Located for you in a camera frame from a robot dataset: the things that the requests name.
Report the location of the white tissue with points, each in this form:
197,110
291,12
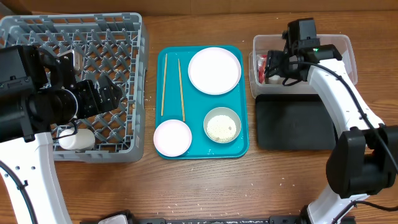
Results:
275,80

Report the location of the small pink-white plate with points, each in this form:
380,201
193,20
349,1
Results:
172,138

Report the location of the white cup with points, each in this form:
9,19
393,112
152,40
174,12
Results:
84,139

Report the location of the teal serving tray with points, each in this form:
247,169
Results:
198,104

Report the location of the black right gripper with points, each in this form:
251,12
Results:
272,66

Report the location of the clear plastic waste bin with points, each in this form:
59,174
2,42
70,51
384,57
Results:
264,43

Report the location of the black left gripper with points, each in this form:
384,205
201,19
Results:
94,99

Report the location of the black waste tray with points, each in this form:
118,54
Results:
293,122

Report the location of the grey bowl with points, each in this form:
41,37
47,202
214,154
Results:
223,111

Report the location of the wooden chopstick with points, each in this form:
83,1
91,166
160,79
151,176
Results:
163,86
181,90

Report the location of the pile of rice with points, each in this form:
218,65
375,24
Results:
221,128

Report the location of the red snack wrapper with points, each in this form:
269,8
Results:
261,67

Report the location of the large white plate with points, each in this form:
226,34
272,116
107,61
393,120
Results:
214,71

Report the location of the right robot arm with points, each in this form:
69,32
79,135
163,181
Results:
364,160

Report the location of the grey dish rack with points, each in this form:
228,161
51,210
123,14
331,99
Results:
112,45

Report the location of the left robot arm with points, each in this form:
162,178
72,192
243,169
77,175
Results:
38,90

